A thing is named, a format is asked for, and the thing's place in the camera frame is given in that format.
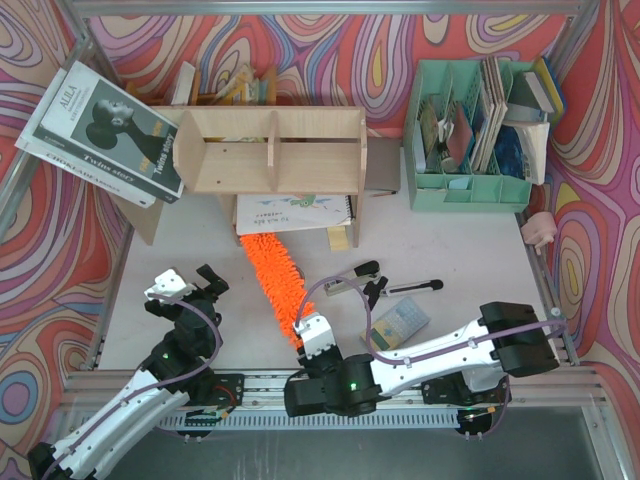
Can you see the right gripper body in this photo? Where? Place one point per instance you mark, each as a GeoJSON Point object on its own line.
{"type": "Point", "coordinates": [347, 315]}

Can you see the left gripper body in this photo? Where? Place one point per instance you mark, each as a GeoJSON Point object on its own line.
{"type": "Point", "coordinates": [201, 291]}

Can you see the orange microfiber duster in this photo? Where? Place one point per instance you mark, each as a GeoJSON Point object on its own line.
{"type": "Point", "coordinates": [278, 278]}

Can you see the gold grey calculator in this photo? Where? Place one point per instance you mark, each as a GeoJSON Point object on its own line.
{"type": "Point", "coordinates": [397, 325]}

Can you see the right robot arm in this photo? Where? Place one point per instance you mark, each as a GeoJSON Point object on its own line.
{"type": "Point", "coordinates": [507, 339]}

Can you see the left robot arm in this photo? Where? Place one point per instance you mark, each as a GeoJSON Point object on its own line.
{"type": "Point", "coordinates": [177, 372]}

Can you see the wooden bookshelf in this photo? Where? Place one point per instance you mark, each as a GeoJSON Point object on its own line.
{"type": "Point", "coordinates": [231, 150]}

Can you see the spiral drawing notebook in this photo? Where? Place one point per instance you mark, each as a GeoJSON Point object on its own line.
{"type": "Point", "coordinates": [257, 214]}

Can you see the grey black stapler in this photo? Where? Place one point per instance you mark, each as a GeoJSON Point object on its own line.
{"type": "Point", "coordinates": [360, 275]}

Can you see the yellow sticky note pad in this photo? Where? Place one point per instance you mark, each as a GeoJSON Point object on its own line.
{"type": "Point", "coordinates": [338, 239]}

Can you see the pencil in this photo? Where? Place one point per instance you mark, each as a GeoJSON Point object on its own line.
{"type": "Point", "coordinates": [383, 194]}

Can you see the books behind shelf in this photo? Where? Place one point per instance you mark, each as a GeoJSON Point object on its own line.
{"type": "Point", "coordinates": [242, 88]}

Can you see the white book under Twins story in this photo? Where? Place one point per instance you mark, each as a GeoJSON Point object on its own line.
{"type": "Point", "coordinates": [28, 142]}

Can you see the pink tape dispenser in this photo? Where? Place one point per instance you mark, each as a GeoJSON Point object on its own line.
{"type": "Point", "coordinates": [539, 230]}

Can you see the red notebook in organizer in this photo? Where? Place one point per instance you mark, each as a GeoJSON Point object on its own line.
{"type": "Point", "coordinates": [461, 136]}

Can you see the green desk organizer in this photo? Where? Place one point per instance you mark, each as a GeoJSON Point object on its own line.
{"type": "Point", "coordinates": [436, 183]}

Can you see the stack of thin books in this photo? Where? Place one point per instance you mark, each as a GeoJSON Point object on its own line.
{"type": "Point", "coordinates": [490, 111]}

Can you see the blue yellow book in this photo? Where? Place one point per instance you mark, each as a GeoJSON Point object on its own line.
{"type": "Point", "coordinates": [543, 68]}

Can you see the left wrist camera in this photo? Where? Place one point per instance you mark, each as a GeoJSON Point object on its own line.
{"type": "Point", "coordinates": [169, 285]}

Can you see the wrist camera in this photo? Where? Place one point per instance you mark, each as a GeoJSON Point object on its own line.
{"type": "Point", "coordinates": [169, 285]}
{"type": "Point", "coordinates": [316, 335]}

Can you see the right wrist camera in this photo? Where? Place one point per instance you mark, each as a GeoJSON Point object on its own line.
{"type": "Point", "coordinates": [316, 335]}

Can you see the black handled tool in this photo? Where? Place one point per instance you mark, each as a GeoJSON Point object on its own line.
{"type": "Point", "coordinates": [382, 288]}

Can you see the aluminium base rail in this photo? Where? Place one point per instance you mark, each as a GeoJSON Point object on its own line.
{"type": "Point", "coordinates": [263, 389]}

